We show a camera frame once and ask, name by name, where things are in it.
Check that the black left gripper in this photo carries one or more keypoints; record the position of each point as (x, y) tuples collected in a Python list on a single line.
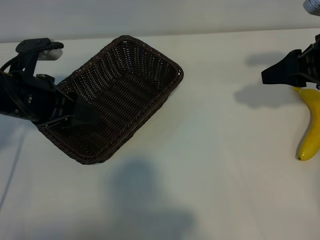
[(42, 100)]

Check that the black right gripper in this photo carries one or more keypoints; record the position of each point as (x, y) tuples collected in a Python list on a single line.
[(313, 65)]

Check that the dark brown wicker basket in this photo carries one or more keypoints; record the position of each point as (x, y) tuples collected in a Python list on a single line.
[(125, 100)]

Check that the yellow banana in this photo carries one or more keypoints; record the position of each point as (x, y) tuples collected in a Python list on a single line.
[(310, 140)]

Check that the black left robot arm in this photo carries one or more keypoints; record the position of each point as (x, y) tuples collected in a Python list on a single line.
[(6, 100)]

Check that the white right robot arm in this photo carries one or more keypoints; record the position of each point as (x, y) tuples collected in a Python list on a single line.
[(312, 6)]

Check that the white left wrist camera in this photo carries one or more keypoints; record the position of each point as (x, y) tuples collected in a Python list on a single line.
[(51, 55)]

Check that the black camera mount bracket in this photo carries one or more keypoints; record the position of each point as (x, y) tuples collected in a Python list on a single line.
[(25, 45)]

